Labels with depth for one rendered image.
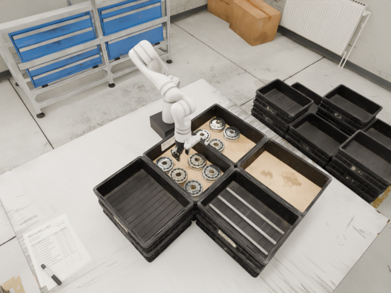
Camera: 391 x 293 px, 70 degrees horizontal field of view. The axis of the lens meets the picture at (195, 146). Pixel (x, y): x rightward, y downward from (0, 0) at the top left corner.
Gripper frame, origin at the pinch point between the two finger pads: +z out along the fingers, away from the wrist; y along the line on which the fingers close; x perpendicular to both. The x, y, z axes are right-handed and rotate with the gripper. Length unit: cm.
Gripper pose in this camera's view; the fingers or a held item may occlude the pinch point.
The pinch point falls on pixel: (182, 155)
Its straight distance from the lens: 138.8
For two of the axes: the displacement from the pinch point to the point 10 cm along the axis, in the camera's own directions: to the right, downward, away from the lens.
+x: 7.2, 5.5, -4.3
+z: -0.4, 6.4, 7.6
